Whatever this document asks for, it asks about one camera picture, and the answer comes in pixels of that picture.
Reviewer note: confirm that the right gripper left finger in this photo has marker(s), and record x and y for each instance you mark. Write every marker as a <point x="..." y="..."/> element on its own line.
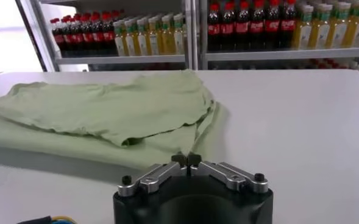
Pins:
<point x="154" y="179"/>

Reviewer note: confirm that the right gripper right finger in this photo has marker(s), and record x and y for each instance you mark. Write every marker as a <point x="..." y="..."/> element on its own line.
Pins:
<point x="228" y="176"/>

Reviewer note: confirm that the light green shirt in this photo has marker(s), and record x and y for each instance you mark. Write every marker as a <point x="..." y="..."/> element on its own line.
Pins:
<point x="106" y="112"/>

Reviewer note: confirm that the grey metal shelving unit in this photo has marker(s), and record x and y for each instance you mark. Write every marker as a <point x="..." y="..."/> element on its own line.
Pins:
<point x="289" y="54"/>
<point x="121" y="59"/>

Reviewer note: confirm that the red cap cola bottle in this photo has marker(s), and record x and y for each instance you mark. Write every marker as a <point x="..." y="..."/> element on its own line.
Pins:
<point x="257" y="26"/>
<point x="68" y="37"/>
<point x="109" y="34"/>
<point x="242" y="27"/>
<point x="89" y="36"/>
<point x="79" y="36"/>
<point x="99" y="35"/>
<point x="214" y="29"/>
<point x="288" y="25"/>
<point x="228" y="28"/>
<point x="58" y="38"/>
<point x="272" y="25"/>

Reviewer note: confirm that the black slanted pole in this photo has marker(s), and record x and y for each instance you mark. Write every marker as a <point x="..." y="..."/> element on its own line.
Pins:
<point x="30" y="33"/>

